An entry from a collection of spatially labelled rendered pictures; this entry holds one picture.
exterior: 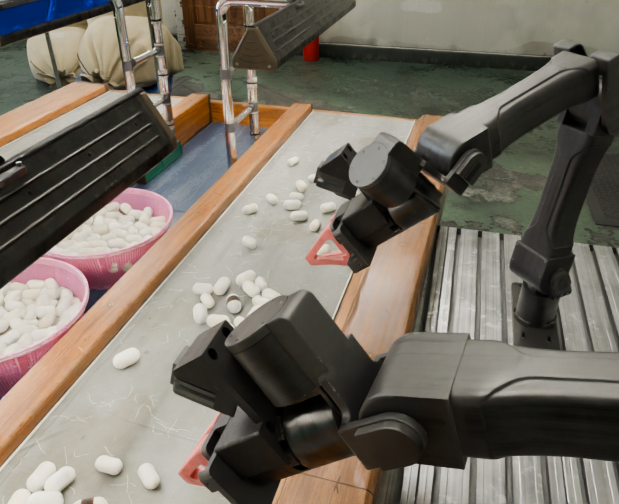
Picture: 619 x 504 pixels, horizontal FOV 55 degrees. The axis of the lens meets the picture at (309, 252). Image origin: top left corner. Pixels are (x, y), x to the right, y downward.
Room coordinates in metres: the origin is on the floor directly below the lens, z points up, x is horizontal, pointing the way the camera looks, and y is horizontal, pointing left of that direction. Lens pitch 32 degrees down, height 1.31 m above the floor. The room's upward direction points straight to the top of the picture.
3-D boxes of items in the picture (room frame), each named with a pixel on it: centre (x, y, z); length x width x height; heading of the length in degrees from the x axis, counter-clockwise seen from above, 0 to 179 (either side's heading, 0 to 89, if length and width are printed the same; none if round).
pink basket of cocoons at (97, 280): (0.98, 0.39, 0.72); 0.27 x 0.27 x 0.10
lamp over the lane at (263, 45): (1.30, 0.01, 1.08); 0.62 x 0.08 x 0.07; 164
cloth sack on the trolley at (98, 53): (3.77, 1.16, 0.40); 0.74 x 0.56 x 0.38; 166
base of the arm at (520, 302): (0.79, -0.39, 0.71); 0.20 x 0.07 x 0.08; 165
